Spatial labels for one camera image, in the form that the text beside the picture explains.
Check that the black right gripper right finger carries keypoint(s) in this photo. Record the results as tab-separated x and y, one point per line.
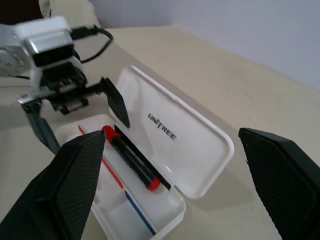
282	180

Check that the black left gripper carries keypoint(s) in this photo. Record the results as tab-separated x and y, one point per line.
67	80

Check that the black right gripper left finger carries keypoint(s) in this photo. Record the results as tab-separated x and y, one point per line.
62	190

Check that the black marker with red cap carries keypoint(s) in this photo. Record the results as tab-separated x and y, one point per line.
135	161

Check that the red and blue pencil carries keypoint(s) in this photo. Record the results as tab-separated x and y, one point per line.
140	212

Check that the white plastic pencil case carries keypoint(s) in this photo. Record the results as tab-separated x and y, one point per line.
200	155

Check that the thin black marker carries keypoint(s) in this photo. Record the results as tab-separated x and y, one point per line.
166	185

